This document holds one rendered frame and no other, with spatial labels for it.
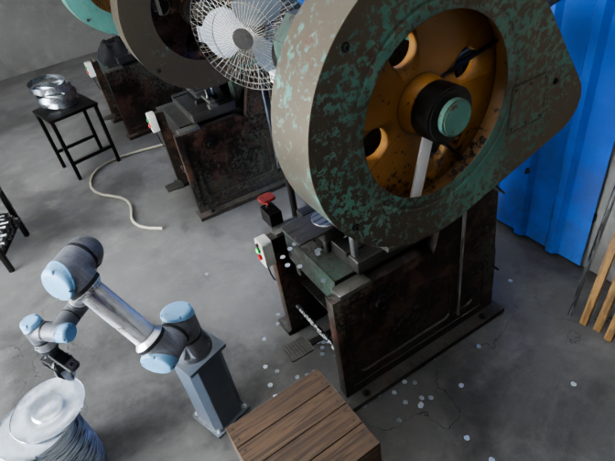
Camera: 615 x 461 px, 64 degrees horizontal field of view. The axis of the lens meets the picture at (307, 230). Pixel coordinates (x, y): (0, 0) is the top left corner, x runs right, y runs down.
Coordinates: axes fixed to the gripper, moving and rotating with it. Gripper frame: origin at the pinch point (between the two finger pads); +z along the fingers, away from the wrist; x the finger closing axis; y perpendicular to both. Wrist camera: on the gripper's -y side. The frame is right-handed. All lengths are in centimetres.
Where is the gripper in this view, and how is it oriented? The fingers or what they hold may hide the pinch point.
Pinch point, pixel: (73, 379)
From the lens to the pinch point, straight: 231.0
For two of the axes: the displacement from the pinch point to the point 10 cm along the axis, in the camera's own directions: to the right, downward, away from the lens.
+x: -4.3, 6.0, -6.7
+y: -8.9, -1.7, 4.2
